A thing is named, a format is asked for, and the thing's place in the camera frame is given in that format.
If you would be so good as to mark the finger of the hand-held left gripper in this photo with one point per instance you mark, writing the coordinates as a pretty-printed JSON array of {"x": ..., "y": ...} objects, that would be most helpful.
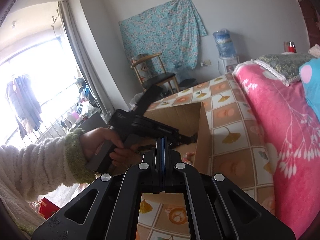
[{"x": 190, "y": 139}]

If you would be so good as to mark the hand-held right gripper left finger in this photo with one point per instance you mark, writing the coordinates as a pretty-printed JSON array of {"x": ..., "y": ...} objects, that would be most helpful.
[{"x": 147, "y": 177}]

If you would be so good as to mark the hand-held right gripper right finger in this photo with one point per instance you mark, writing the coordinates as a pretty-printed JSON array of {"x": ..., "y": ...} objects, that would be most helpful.
[{"x": 175, "y": 177}]

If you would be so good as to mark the brown cardboard box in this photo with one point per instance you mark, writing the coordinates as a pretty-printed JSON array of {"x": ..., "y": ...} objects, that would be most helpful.
[{"x": 180, "y": 117}]

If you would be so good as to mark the person's left forearm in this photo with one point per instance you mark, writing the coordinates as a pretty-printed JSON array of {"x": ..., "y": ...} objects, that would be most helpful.
[{"x": 37, "y": 162}]

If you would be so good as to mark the person's left hand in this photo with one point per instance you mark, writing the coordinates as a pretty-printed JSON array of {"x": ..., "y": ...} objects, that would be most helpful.
[{"x": 95, "y": 140}]

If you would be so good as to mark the black cabinet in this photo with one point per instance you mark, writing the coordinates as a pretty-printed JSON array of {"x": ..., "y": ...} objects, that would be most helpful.
[{"x": 95, "y": 120}]

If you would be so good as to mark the tile patterned table mat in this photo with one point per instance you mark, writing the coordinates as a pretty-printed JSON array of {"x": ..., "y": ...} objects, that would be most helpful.
[{"x": 232, "y": 120}]

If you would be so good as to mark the wooden chair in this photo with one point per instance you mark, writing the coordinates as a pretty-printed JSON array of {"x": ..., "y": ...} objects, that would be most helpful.
[{"x": 160, "y": 77}]

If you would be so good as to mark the black round bin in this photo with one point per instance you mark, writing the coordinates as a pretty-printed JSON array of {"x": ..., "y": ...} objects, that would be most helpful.
[{"x": 188, "y": 83}]

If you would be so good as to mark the pile of clothes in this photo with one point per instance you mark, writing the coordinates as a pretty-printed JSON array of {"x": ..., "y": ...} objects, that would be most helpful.
[{"x": 85, "y": 95}]

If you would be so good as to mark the metal balcony railing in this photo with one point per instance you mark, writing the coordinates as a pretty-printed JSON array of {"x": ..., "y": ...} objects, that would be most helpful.
[{"x": 57, "y": 125}]

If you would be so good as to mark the white water dispenser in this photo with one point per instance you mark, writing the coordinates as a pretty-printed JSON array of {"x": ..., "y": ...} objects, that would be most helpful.
[{"x": 228, "y": 66}]

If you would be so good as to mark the grey curtain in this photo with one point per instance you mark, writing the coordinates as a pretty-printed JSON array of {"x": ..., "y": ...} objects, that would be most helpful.
[{"x": 82, "y": 62}]

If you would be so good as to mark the pink floral blanket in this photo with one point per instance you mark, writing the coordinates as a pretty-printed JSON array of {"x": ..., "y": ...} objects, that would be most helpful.
[{"x": 287, "y": 130}]

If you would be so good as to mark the blue water bottle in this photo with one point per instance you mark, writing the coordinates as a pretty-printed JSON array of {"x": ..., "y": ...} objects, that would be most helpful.
[{"x": 223, "y": 42}]

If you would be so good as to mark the red bag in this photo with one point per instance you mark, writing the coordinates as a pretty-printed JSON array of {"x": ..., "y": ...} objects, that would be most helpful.
[{"x": 48, "y": 206}]

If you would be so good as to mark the grey floral pillow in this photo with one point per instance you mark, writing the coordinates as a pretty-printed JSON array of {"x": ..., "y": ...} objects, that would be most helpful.
[{"x": 280, "y": 65}]

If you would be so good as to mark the hanging clothes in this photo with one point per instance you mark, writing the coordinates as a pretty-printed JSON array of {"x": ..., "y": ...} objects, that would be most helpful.
[{"x": 25, "y": 105}]

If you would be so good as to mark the blue pillow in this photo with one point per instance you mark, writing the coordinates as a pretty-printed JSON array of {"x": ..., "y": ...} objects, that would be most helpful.
[{"x": 312, "y": 85}]

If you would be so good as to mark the red bottle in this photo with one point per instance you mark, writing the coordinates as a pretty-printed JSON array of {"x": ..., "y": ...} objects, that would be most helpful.
[{"x": 291, "y": 48}]

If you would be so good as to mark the dark red door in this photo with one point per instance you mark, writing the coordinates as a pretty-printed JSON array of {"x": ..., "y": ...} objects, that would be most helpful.
[{"x": 310, "y": 17}]

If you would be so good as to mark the wall power outlet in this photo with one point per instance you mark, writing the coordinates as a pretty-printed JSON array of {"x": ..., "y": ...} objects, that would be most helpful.
[{"x": 207, "y": 62}]

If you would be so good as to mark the teal floral wall cloth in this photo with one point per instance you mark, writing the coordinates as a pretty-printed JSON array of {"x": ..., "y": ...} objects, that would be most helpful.
[{"x": 162, "y": 30}]

